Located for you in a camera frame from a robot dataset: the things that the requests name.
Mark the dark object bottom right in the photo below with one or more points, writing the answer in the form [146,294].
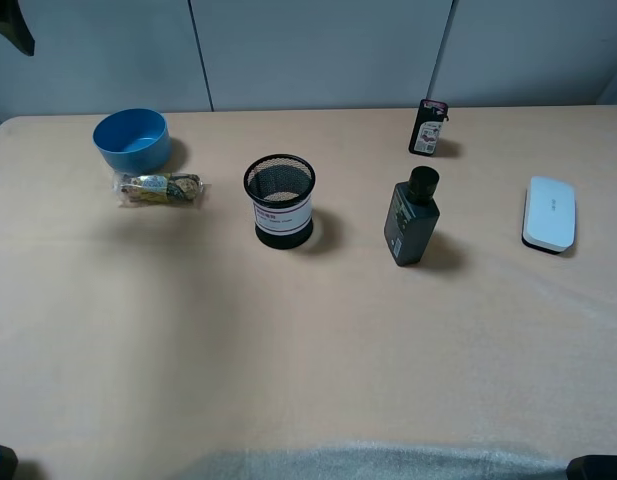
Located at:
[593,467]

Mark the Ferrero Rocher chocolate pack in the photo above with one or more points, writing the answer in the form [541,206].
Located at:
[161,189]

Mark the dark object bottom left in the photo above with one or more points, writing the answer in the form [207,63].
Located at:
[8,463]

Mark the white flat case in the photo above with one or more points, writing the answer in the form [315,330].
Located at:
[549,222]

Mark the small black packaged item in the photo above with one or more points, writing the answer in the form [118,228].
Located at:
[430,118]

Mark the black square bottle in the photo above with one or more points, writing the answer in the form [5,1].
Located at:
[412,216]

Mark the blue plastic bowl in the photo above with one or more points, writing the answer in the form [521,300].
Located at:
[134,141]

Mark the dark object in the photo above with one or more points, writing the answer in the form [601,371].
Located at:
[593,467]
[8,463]

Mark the black mesh pen holder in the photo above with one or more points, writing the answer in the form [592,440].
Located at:
[280,188]

